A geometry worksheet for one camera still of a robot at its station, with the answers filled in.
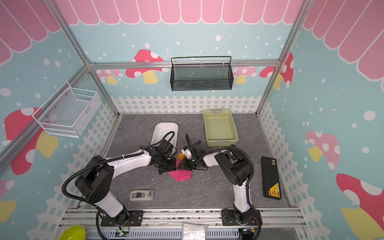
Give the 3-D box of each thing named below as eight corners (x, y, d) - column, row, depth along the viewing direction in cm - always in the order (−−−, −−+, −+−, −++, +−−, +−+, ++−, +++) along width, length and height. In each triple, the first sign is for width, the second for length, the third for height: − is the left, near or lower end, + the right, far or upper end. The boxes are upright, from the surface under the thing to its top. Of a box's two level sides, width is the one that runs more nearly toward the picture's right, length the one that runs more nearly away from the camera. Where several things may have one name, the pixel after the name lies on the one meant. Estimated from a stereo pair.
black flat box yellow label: (263, 196, 83) (265, 195, 81) (260, 158, 98) (262, 156, 96) (279, 200, 82) (282, 198, 79) (274, 160, 97) (276, 158, 94)
